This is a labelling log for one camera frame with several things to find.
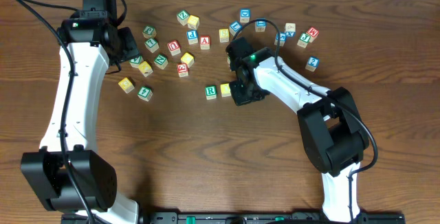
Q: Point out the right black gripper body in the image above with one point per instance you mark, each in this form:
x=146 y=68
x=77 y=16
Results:
x=242 y=93

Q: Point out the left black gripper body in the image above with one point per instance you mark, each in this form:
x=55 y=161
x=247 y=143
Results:
x=128 y=45

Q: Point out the yellow O block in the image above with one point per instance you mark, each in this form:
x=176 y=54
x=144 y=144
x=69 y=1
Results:
x=225 y=90

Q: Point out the green R block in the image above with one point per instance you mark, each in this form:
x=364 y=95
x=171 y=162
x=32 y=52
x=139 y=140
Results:
x=211 y=92

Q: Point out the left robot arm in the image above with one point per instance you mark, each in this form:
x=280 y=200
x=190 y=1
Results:
x=66 y=173

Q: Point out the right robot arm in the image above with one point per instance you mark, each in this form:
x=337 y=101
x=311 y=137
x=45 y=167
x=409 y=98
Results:
x=329 y=122

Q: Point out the green V block left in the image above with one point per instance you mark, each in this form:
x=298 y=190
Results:
x=135 y=62

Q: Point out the green 7 block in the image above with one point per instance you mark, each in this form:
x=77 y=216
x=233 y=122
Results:
x=152 y=45

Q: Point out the yellow X block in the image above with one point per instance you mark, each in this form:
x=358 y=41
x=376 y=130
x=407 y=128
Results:
x=145 y=69

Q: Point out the green block far left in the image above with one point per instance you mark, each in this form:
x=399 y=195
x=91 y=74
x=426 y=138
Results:
x=149 y=32

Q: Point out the yellow C block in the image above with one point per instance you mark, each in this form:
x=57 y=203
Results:
x=126 y=84

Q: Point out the green N block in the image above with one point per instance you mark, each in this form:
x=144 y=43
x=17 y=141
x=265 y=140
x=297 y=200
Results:
x=161 y=61

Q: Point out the green 4 block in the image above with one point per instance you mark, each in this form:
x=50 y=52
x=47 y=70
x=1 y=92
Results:
x=145 y=93

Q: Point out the red U block left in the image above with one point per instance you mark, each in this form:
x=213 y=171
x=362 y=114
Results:
x=174 y=47

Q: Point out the yellow S block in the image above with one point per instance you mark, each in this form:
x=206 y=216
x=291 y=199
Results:
x=224 y=35

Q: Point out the red A block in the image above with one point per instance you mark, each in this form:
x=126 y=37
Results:
x=204 y=42

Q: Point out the red E block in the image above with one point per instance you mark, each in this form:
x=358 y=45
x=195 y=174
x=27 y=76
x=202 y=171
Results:
x=182 y=70

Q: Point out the yellow block middle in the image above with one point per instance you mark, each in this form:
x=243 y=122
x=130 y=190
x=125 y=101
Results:
x=188 y=59

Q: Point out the blue L block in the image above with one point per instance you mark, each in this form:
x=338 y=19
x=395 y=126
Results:
x=234 y=27

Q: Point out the green Z block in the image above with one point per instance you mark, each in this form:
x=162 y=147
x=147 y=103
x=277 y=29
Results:
x=182 y=17

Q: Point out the blue D block near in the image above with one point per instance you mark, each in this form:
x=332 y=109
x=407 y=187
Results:
x=260 y=25

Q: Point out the blue d block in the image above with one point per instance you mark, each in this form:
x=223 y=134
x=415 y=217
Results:
x=244 y=15
x=260 y=25

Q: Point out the blue 5 block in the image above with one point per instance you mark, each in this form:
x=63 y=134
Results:
x=280 y=39

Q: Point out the blue P block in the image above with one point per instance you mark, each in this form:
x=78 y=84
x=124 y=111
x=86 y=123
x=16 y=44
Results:
x=192 y=37

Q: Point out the yellow block far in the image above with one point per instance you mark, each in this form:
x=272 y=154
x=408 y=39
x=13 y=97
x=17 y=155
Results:
x=193 y=22

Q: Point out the blue 2 block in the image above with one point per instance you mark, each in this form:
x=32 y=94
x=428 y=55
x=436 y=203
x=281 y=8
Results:
x=312 y=64

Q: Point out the blue D block far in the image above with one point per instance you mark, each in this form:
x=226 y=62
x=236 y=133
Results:
x=244 y=15

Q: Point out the blue X block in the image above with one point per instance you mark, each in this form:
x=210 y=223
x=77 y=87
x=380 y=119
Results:
x=290 y=30

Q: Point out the green J block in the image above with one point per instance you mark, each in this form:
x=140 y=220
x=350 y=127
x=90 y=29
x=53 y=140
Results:
x=303 y=40

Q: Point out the red M block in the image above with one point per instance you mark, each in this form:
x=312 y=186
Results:
x=313 y=33

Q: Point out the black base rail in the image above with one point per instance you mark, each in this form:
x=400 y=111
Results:
x=296 y=217

